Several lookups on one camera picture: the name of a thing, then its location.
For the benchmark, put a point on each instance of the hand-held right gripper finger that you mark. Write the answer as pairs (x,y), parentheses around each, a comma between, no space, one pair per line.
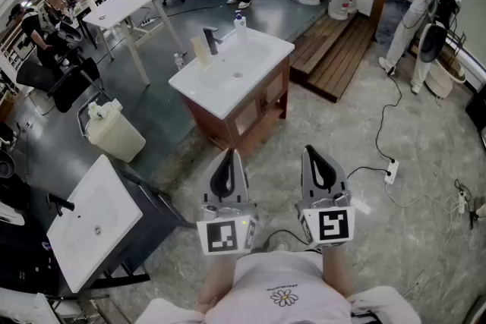
(336,178)
(309,178)

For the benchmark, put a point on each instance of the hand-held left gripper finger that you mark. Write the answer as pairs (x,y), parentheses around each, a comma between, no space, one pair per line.
(216,182)
(240,182)

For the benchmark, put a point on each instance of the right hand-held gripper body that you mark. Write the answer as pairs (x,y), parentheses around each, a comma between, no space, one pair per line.
(332,225)

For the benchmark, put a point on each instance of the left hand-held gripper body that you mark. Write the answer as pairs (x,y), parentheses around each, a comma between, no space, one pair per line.
(222,235)

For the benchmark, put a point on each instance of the person's right forearm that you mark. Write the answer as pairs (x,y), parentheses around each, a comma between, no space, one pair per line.
(336,269)

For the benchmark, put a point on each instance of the person's left forearm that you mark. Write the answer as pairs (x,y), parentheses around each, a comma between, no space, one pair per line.
(218,277)

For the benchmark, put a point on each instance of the white power strip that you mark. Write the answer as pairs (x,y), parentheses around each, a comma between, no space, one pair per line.
(146,22)
(461,203)
(391,170)

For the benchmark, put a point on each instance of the brown wooden sink cabinet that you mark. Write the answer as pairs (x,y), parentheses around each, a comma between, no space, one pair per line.
(250,117)

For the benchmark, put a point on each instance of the black sink cabinet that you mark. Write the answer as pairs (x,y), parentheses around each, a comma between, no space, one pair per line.
(152,208)

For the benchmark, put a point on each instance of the person's pale flower-print shirt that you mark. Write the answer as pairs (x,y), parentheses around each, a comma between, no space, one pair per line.
(281,277)

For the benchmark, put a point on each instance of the cream plastic trash bin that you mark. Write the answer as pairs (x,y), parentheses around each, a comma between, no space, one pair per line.
(117,136)

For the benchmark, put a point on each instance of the white ceramic sink basin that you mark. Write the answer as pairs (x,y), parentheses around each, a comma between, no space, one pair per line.
(228,72)

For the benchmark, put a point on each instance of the wooden slatted platform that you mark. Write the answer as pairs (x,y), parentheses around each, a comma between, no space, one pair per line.
(334,53)

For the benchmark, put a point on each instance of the small clear water bottle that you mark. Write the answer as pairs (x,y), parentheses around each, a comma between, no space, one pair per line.
(179,62)

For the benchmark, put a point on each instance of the white flat sink basin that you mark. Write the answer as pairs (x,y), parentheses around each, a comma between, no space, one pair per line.
(95,220)

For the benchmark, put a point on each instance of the black sink faucet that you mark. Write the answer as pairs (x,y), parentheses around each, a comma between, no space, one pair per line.
(212,39)

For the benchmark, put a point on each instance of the white toilet with dark lid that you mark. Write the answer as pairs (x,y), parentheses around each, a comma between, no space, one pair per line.
(442,79)

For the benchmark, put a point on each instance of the clear soap bottle blue pump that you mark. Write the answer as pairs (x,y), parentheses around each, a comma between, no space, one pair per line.
(240,28)

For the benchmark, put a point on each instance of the black angled faucet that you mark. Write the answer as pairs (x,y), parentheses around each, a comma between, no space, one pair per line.
(60,203)

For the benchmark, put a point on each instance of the white table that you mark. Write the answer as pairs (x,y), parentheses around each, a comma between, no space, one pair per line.
(121,7)

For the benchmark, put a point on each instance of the black metal-frame chair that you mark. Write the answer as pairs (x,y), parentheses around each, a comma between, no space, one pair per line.
(60,83)

